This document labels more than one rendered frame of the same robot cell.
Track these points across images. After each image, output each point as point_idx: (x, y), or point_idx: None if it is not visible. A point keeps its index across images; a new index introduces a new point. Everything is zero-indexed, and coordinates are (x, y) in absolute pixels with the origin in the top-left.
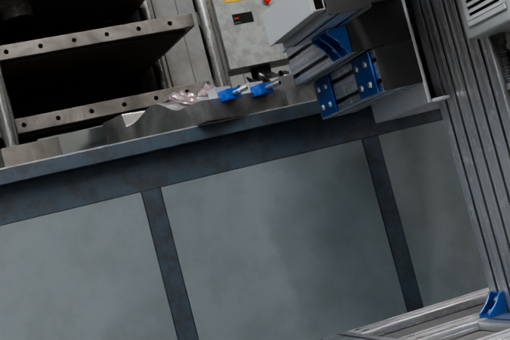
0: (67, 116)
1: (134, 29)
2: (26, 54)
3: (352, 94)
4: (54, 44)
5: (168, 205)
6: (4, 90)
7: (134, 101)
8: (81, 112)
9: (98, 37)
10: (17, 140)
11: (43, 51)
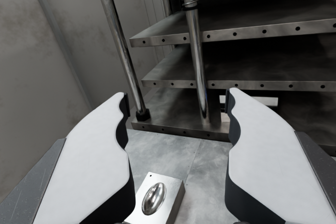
0: (242, 85)
1: (330, 26)
2: (222, 39)
3: None
4: (246, 33)
5: None
6: (201, 67)
7: (301, 85)
8: (254, 85)
9: (288, 31)
10: (204, 96)
11: (236, 38)
